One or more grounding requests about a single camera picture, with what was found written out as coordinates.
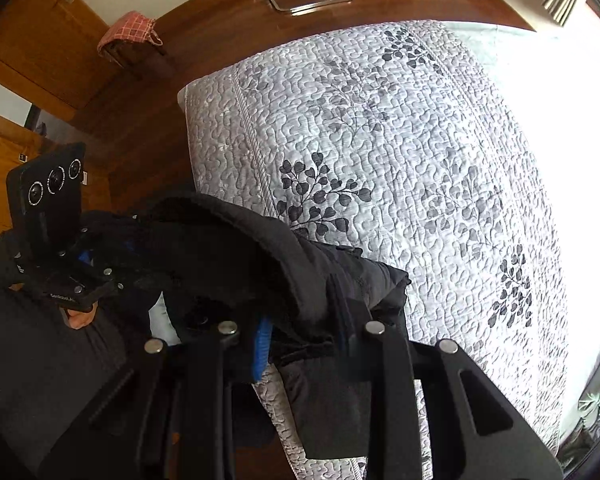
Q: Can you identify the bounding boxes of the red checked cloth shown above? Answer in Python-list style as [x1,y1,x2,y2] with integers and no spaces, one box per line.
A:
[97,10,164,59]

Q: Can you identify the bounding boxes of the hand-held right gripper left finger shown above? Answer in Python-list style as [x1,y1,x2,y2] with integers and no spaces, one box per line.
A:
[37,315,281,480]

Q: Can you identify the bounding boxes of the grey quilted floral bedspread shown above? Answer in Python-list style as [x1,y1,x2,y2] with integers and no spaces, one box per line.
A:
[177,20,568,480]

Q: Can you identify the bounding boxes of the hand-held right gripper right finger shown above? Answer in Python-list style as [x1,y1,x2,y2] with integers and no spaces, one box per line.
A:
[329,279,563,480]

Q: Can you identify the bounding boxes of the person's left hand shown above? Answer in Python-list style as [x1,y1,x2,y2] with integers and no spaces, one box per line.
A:
[62,305,100,332]

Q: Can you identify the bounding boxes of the person's dark grey clothing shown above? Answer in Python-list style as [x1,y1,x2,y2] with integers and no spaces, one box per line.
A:
[0,280,153,480]

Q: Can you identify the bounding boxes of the wooden wardrobe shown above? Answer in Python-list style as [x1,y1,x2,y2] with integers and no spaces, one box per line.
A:
[0,0,114,238]

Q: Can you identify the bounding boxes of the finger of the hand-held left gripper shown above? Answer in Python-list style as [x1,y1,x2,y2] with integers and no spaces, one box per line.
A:
[77,240,133,286]

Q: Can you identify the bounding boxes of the black quilted pants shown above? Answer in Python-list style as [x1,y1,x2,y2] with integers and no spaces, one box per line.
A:
[82,192,412,461]

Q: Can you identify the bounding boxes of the bed with pale sheet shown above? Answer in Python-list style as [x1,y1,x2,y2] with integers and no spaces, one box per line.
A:
[177,20,600,480]

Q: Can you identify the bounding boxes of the person's left forearm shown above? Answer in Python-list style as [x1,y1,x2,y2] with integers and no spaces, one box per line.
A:
[0,232,28,292]

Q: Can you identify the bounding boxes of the wooden stool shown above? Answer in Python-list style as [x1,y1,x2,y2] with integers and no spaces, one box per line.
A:
[109,42,168,82]

